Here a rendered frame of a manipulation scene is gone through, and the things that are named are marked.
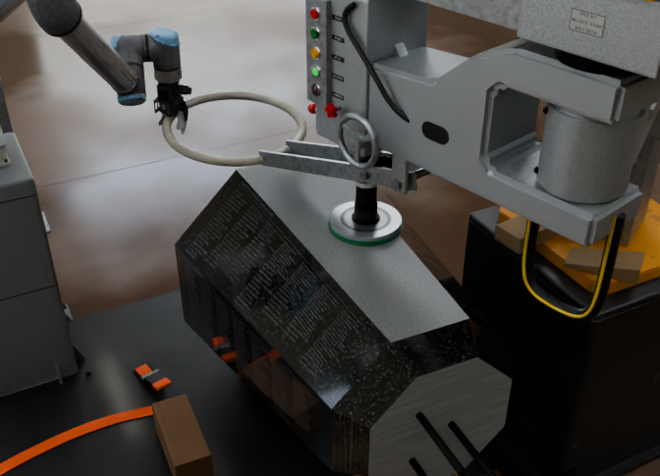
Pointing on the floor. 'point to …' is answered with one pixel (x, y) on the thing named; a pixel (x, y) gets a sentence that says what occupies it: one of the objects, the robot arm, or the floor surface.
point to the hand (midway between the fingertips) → (175, 128)
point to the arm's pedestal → (28, 287)
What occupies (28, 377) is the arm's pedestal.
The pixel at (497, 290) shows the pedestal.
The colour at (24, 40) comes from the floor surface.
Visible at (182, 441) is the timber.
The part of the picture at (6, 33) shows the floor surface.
